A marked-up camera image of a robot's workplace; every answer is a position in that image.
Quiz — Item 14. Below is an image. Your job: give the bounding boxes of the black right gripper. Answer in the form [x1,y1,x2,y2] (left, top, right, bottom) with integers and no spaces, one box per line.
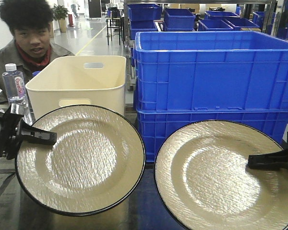
[247,133,288,171]

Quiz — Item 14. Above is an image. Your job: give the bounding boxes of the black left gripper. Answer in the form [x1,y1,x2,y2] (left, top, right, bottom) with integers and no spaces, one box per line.
[0,104,57,160]

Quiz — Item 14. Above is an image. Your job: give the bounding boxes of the beige plate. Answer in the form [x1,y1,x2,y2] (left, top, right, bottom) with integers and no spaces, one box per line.
[155,125,288,230]
[15,105,145,216]

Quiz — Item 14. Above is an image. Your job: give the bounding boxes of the blue crates on back shelf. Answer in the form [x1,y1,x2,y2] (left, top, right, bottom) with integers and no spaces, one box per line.
[127,2,288,40]

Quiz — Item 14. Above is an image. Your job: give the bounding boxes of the clear water bottle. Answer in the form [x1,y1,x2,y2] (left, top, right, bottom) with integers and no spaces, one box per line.
[2,63,30,113]

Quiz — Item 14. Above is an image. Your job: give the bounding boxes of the cream plastic bin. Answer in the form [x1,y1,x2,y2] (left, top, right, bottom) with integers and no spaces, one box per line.
[26,56,126,119]

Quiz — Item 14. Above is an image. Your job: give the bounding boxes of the man in grey jacket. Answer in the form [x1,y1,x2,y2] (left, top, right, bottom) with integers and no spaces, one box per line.
[0,0,73,104]

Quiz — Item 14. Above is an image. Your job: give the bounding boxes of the lower large blue crate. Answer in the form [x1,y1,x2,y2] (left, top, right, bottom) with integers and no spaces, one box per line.
[136,108,288,162]

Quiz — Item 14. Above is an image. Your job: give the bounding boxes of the large blue crate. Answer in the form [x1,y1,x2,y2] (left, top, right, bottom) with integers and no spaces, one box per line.
[134,31,288,112]
[136,108,288,162]

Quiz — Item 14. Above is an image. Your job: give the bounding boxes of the upper large blue crate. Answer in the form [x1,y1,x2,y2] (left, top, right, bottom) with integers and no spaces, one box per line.
[134,31,288,112]

